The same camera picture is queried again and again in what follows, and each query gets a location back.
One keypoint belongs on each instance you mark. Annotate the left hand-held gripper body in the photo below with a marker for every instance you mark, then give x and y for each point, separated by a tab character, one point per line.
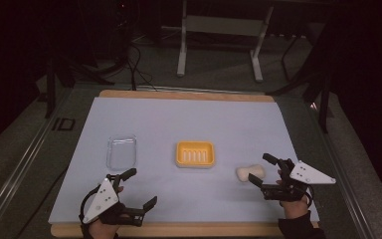
101	199

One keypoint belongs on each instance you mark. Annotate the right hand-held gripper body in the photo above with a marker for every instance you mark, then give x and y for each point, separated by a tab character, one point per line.
311	175

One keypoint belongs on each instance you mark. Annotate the white soap bar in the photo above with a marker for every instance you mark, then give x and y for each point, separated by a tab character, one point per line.
250	173

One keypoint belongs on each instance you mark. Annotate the yellow soap dish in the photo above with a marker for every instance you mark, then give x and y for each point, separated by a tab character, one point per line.
195	154

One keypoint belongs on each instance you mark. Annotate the person's left hand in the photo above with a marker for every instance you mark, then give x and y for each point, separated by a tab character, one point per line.
102	229

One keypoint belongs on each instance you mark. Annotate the person's right hand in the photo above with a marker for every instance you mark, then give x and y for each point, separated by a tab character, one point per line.
293	209

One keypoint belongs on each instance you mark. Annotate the clear plastic container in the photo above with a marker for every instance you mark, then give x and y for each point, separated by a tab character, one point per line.
121	153

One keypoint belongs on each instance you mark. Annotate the black metal stand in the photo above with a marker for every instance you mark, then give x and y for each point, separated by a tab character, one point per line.
323	99

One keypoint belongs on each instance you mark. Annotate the light blue table mat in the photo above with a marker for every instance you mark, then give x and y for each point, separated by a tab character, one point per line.
192	122

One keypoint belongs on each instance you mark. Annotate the white metal stand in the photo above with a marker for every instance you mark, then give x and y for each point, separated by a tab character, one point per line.
225	26

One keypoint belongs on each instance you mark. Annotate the silver floor rail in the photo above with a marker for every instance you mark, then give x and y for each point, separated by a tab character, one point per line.
341	176
23	159

